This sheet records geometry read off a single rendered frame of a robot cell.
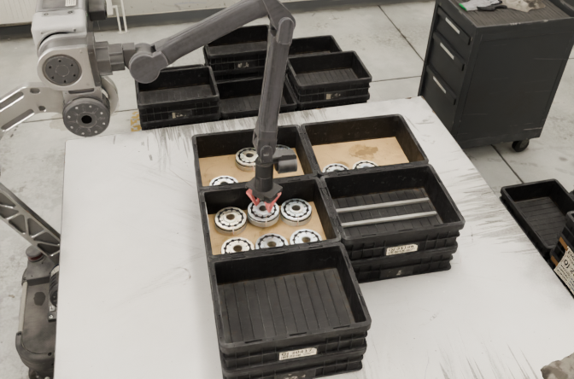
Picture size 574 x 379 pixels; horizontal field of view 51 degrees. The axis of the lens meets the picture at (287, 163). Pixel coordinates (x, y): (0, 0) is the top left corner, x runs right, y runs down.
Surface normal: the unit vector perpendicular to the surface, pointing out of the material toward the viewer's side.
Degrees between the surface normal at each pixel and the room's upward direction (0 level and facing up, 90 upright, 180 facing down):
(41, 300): 0
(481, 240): 0
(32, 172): 0
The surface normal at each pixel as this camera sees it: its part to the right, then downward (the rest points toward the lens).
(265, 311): 0.03, -0.77
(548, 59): 0.24, 0.62
